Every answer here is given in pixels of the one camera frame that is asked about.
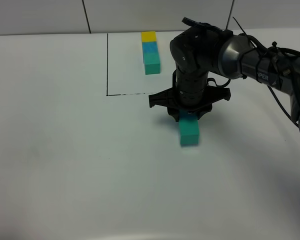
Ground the green template cube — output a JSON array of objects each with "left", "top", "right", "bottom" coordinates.
[{"left": 143, "top": 52, "right": 161, "bottom": 75}]

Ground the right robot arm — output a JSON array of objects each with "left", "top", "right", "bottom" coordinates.
[{"left": 148, "top": 18, "right": 300, "bottom": 132}]

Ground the blue template cube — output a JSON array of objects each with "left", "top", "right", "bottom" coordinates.
[{"left": 142, "top": 41, "right": 158, "bottom": 54}]

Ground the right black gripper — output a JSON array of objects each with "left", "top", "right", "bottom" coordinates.
[{"left": 148, "top": 71, "right": 231, "bottom": 122}]

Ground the yellow template cube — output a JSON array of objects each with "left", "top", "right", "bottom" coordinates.
[{"left": 141, "top": 31, "right": 157, "bottom": 43}]

